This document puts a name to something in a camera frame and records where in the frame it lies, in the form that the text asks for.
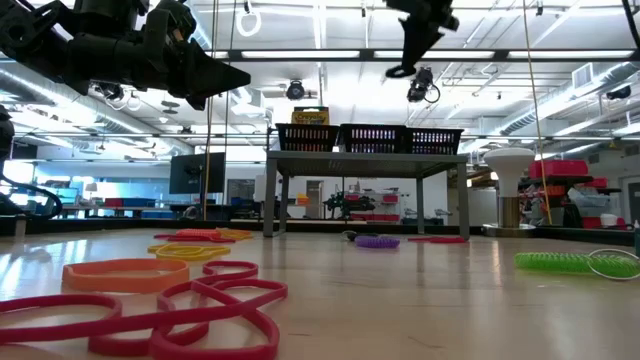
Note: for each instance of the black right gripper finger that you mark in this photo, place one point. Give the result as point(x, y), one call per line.
point(415, 40)

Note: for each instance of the black plastic mesh basket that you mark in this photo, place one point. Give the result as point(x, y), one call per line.
point(435, 141)
point(306, 138)
point(372, 139)

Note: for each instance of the Crayola crayon box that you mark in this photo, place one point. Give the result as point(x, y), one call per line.
point(310, 117)

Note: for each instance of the yellow rubber band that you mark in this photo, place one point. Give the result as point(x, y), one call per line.
point(190, 254)
point(237, 233)

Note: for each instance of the orange rubber band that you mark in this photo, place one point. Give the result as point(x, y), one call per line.
point(199, 233)
point(125, 284)

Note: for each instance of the green coil wristband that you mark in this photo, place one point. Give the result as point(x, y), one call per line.
point(550, 262)

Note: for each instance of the black background robot arm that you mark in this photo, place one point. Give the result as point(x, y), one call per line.
point(345, 204)

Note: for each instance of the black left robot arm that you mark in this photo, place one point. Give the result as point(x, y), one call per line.
point(30, 35)

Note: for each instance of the red rubber band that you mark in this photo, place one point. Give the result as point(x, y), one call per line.
point(445, 240)
point(165, 237)
point(250, 283)
point(271, 334)
point(60, 300)

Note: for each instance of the black rig crossbeam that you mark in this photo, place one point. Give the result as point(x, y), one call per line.
point(350, 55)

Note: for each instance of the black computer monitor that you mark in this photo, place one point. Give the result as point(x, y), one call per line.
point(195, 172)

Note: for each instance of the grey perforated metal riser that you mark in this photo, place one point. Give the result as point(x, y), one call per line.
point(350, 165)

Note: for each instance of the white dome on metal cylinder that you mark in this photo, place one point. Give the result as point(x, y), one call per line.
point(509, 167)

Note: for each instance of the white air vent grille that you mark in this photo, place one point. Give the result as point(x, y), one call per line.
point(583, 76)

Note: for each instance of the red storage bin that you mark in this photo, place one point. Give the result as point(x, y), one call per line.
point(557, 169)

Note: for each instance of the purple coil wristband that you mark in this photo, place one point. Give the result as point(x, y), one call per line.
point(377, 242)

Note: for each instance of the black ceiling device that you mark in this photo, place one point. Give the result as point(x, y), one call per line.
point(620, 92)

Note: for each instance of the white cup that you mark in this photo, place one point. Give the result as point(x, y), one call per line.
point(608, 220)

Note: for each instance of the black rig-mounted camera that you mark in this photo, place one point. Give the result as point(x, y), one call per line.
point(420, 85)

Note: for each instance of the black overhead camera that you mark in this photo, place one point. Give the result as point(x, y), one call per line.
point(295, 91)

